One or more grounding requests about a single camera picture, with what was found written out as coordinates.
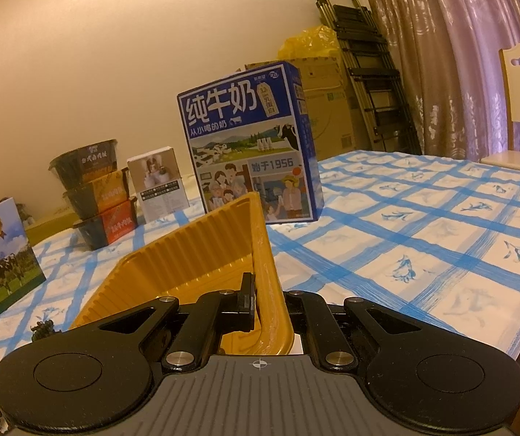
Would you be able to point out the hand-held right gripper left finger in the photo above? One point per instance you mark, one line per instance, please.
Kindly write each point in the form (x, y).
(249, 297)

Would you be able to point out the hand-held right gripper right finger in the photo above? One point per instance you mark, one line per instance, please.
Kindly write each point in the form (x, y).
(297, 303)

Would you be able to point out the yellow ribbed plastic tray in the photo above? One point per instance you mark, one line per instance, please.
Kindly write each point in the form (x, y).
(182, 259)

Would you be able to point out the cow meadow print box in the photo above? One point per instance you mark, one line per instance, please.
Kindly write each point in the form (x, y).
(1, 263)

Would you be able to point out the blue checked tablecloth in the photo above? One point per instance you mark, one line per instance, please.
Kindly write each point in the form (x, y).
(423, 245)

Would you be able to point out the small white photo box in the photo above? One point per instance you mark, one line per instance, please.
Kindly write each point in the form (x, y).
(157, 186)

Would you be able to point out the small dark object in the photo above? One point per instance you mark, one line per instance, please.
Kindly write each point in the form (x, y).
(24, 214)

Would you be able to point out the black food bowl red label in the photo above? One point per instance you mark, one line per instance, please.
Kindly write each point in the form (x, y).
(119, 222)

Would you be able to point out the blue milk carton box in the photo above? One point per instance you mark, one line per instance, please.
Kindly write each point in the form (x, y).
(237, 145)

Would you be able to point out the black food bowl orange label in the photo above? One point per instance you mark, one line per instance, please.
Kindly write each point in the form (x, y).
(110, 193)

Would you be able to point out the brown cardboard box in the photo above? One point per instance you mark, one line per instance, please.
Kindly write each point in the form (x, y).
(328, 109)

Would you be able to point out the black folding step ladder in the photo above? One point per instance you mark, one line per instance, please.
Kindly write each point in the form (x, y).
(369, 54)

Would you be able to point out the yellow plastic bag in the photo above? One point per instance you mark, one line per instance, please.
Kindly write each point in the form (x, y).
(307, 43)

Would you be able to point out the pink patterned curtain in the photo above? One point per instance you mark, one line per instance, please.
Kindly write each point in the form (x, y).
(460, 54)

